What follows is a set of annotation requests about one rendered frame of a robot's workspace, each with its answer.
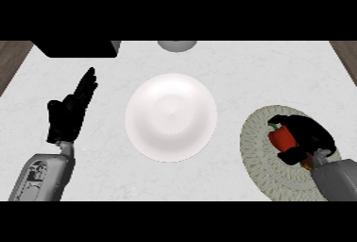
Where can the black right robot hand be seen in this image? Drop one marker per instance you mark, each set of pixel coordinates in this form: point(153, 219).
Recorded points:
point(313, 134)

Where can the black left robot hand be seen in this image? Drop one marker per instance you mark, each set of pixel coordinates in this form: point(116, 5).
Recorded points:
point(69, 113)

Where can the red bell pepper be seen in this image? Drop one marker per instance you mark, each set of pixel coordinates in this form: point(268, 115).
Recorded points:
point(282, 138)

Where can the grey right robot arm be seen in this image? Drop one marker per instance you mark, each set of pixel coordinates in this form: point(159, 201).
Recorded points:
point(335, 178)

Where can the beige woven round placemat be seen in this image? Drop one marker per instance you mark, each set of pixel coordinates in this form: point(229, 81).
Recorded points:
point(262, 157)

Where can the white oval plate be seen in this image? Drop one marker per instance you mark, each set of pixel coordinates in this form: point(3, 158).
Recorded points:
point(171, 117)

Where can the black box appliance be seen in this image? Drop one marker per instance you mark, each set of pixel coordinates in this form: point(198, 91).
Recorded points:
point(78, 48)

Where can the grey round bowl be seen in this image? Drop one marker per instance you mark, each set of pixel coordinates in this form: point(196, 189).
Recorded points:
point(175, 46)

